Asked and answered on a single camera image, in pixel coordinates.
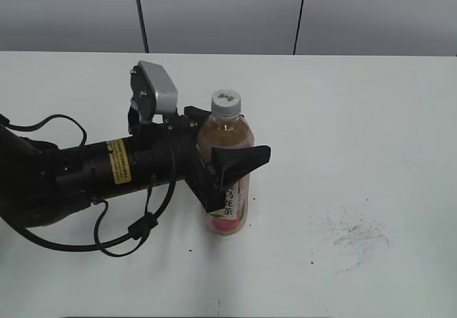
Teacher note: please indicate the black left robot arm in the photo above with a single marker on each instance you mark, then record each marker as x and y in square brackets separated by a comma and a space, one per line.
[41, 184]

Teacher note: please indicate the white bottle cap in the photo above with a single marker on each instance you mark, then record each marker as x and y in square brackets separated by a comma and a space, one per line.
[226, 103]

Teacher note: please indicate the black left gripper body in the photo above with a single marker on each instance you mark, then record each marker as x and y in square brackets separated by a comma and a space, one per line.
[172, 155]

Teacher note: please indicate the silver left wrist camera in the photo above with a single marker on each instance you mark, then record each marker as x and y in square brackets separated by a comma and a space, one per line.
[153, 91]

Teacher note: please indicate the peach oolong tea bottle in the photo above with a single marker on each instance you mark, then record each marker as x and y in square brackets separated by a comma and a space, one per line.
[228, 134]

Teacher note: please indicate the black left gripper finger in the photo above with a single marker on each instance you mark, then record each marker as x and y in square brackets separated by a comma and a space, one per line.
[196, 113]
[230, 165]

